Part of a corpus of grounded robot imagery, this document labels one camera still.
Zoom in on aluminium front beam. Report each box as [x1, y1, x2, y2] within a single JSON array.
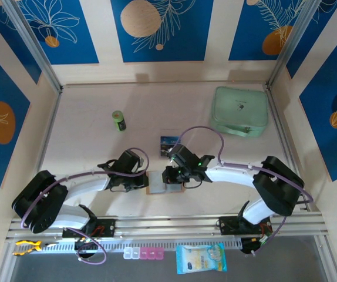
[[5, 213, 329, 243]]

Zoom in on mint green zip pouch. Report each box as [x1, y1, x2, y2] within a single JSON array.
[[209, 86, 268, 138]]

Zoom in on white slotted cable duct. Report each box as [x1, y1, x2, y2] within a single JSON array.
[[12, 239, 242, 255]]

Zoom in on yellow handled pliers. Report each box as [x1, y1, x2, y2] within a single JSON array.
[[13, 240, 59, 256]]

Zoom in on blue credit card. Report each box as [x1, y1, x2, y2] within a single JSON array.
[[160, 135, 179, 147]]

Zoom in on aluminium upright post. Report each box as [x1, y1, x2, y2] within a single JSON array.
[[267, 0, 316, 89], [1, 0, 63, 92]]

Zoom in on white and pink pill organizer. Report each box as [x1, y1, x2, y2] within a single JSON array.
[[123, 247, 165, 260]]

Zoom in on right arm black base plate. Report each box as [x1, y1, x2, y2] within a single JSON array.
[[218, 216, 272, 236]]

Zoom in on pink leather card holder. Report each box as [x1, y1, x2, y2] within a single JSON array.
[[146, 171, 186, 195]]

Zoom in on aluminium table edge rail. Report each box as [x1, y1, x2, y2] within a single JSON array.
[[36, 89, 63, 173], [264, 83, 312, 212]]

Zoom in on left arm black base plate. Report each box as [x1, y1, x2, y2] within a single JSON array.
[[62, 219, 116, 239]]

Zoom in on black cable connector box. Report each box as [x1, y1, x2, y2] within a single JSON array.
[[240, 237, 265, 256], [74, 238, 100, 260]]

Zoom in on wet wipes packet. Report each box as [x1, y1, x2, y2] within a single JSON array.
[[176, 243, 228, 275]]

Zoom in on green cylindrical bottle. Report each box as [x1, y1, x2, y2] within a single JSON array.
[[112, 110, 127, 133]]

